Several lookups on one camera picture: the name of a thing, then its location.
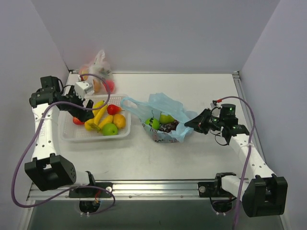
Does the yellow banana bunch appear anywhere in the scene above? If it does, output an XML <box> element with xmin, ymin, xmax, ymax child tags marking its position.
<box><xmin>84</xmin><ymin>105</ymin><xmax>113</xmax><ymax>133</ymax></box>

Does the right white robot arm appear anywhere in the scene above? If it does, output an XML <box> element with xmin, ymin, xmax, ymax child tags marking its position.
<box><xmin>185</xmin><ymin>103</ymin><xmax>288</xmax><ymax>217</ymax></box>

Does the green apple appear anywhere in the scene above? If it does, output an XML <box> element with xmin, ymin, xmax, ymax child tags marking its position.
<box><xmin>102</xmin><ymin>123</ymin><xmax>118</xmax><ymax>136</ymax></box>

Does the purple grape bunch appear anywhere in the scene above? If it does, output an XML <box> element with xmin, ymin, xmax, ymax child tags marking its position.
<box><xmin>159</xmin><ymin>120</ymin><xmax>179</xmax><ymax>133</ymax></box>

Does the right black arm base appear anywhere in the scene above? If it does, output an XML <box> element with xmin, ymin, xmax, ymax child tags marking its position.
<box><xmin>198</xmin><ymin>182</ymin><xmax>233</xmax><ymax>198</ymax></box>

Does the aluminium front rail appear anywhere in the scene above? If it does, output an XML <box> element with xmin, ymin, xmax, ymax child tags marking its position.
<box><xmin>27</xmin><ymin>180</ymin><xmax>281</xmax><ymax>201</ymax></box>

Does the light blue plastic bag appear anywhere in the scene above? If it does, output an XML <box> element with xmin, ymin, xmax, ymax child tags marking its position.
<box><xmin>120</xmin><ymin>93</ymin><xmax>197</xmax><ymax>143</ymax></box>

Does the white plastic basket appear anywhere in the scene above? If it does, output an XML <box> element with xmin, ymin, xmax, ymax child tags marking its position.
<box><xmin>59</xmin><ymin>94</ymin><xmax>131</xmax><ymax>142</ymax></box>

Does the orange lemon fruit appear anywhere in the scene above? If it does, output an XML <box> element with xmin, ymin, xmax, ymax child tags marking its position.
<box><xmin>113</xmin><ymin>114</ymin><xmax>126</xmax><ymax>129</ymax></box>

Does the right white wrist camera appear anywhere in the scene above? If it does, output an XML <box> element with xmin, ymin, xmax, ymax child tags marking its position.
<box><xmin>210</xmin><ymin>99</ymin><xmax>223</xmax><ymax>110</ymax></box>

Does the green pear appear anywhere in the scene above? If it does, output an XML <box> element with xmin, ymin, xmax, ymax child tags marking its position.
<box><xmin>159</xmin><ymin>114</ymin><xmax>175</xmax><ymax>125</ymax></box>

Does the green watermelon ball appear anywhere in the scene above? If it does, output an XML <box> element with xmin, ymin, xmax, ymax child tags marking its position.
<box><xmin>145</xmin><ymin>117</ymin><xmax>160</xmax><ymax>130</ymax></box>

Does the clear bag of fruits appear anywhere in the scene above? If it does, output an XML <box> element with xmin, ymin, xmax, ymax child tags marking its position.
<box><xmin>79</xmin><ymin>49</ymin><xmax>115</xmax><ymax>94</ymax></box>

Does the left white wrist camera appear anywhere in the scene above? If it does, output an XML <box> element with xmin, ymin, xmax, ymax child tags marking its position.
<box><xmin>74</xmin><ymin>75</ymin><xmax>94</xmax><ymax>99</ymax></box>

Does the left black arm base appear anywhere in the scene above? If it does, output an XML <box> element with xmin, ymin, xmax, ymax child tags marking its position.
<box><xmin>69</xmin><ymin>182</ymin><xmax>113</xmax><ymax>198</ymax></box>

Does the red apple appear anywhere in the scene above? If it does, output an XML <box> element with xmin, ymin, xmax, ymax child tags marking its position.
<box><xmin>72</xmin><ymin>117</ymin><xmax>84</xmax><ymax>126</ymax></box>

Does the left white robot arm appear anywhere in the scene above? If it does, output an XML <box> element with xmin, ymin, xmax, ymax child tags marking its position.
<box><xmin>24</xmin><ymin>76</ymin><xmax>97</xmax><ymax>197</ymax></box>

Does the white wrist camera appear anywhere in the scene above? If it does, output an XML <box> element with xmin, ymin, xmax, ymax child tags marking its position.
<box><xmin>74</xmin><ymin>75</ymin><xmax>94</xmax><ymax>99</ymax></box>
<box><xmin>210</xmin><ymin>99</ymin><xmax>223</xmax><ymax>110</ymax></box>

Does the red pear fruit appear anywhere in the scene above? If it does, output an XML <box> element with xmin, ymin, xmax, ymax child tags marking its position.
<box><xmin>107</xmin><ymin>104</ymin><xmax>123</xmax><ymax>115</ymax></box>

